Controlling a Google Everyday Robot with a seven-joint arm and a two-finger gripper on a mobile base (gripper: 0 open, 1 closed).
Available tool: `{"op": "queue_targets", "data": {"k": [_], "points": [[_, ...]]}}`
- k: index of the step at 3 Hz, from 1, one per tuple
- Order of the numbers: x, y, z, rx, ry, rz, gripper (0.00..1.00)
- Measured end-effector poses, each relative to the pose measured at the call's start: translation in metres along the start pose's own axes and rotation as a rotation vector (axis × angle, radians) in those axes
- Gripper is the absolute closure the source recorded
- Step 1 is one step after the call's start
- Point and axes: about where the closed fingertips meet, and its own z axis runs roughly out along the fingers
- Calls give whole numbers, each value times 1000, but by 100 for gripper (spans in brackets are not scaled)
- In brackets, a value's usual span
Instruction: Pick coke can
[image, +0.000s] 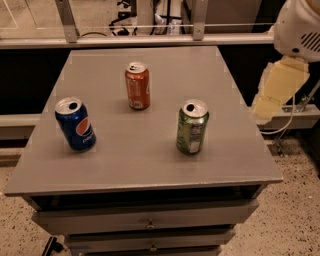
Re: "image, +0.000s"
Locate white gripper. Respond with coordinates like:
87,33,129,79
252,0,320,121

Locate orange-red soda can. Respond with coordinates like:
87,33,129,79
125,62,151,110

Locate green soda can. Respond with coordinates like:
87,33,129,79
176,99,209,154

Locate blue Pepsi can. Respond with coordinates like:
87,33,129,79
55,96,96,151

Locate top grey drawer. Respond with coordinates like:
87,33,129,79
32,199,258,235

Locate grey drawer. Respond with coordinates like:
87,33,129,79
32,199,258,235
65,229,234,253

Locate grey drawer cabinet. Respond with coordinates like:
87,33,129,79
6,46,282,256

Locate black cables in background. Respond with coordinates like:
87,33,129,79
108,0,138,37

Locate grey metal rail frame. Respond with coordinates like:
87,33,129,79
0,0,273,49

